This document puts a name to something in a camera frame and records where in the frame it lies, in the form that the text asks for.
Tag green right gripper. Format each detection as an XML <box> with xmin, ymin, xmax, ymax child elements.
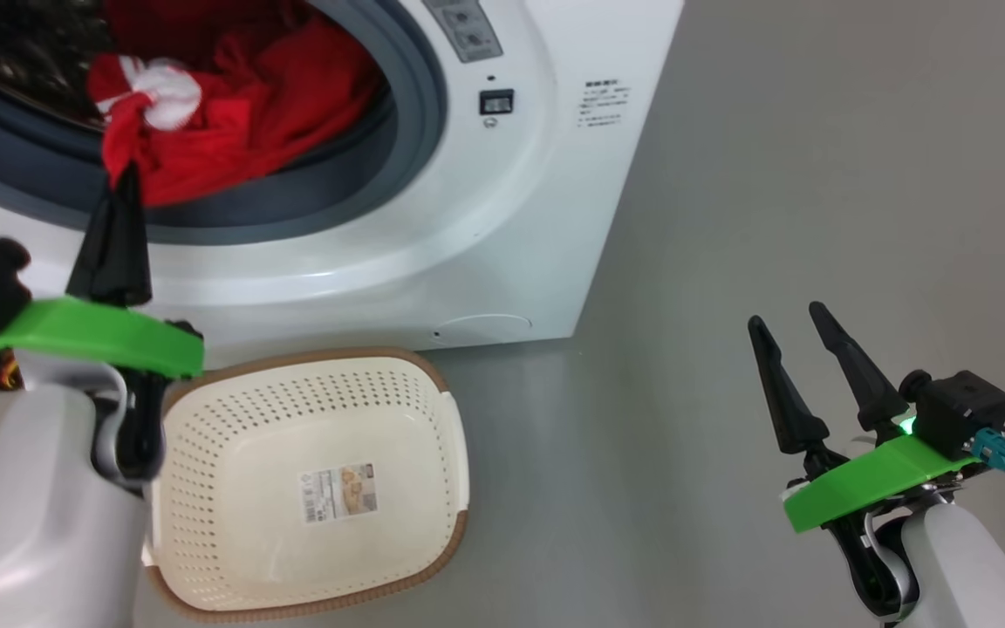
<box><xmin>748</xmin><ymin>301</ymin><xmax>979</xmax><ymax>620</ymax></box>

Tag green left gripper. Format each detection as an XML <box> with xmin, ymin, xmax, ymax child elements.
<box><xmin>0</xmin><ymin>163</ymin><xmax>205</xmax><ymax>481</ymax></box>

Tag red and white garment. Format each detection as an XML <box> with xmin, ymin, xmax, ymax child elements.
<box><xmin>86</xmin><ymin>0</ymin><xmax>386</xmax><ymax>208</ymax></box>

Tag steel washing machine drum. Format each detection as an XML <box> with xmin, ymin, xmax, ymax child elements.
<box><xmin>0</xmin><ymin>0</ymin><xmax>111</xmax><ymax>132</ymax></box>

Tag cream perforated laundry basket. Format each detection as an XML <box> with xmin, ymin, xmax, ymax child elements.
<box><xmin>143</xmin><ymin>347</ymin><xmax>471</xmax><ymax>623</ymax></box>

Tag printed label sticker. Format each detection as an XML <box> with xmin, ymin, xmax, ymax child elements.
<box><xmin>297</xmin><ymin>464</ymin><xmax>379</xmax><ymax>526</ymax></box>

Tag white front-load washing machine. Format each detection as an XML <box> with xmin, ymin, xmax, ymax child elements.
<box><xmin>0</xmin><ymin>0</ymin><xmax>685</xmax><ymax>367</ymax></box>

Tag round white filter cover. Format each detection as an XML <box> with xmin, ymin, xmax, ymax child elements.
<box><xmin>433</xmin><ymin>314</ymin><xmax>534</xmax><ymax>343</ymax></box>

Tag grey latch plate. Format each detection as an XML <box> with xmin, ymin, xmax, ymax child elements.
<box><xmin>422</xmin><ymin>0</ymin><xmax>503</xmax><ymax>64</ymax></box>

